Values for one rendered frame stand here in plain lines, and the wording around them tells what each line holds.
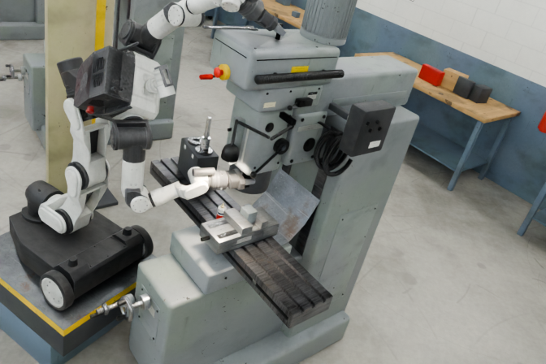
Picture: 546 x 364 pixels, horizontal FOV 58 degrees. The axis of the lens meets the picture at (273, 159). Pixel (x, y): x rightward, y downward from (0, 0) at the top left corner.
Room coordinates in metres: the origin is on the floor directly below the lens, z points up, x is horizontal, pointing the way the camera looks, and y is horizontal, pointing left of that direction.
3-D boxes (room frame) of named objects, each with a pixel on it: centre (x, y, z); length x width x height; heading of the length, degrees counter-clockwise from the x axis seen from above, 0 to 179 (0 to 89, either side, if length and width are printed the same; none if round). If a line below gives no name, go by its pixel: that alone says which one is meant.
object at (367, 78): (2.30, -0.26, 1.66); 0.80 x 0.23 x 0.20; 135
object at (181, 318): (1.93, 0.11, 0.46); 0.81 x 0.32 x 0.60; 135
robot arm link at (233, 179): (1.90, 0.17, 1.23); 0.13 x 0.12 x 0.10; 30
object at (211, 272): (1.95, 0.10, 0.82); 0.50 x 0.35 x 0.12; 135
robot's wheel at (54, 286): (1.72, 0.87, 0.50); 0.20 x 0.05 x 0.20; 64
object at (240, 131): (1.87, 0.17, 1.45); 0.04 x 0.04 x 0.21; 45
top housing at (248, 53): (1.96, 0.09, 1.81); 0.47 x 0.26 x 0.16; 135
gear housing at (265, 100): (1.98, 0.06, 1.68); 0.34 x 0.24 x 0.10; 135
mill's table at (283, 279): (1.98, 0.13, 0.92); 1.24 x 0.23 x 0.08; 45
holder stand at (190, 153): (2.29, 0.39, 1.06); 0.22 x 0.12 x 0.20; 38
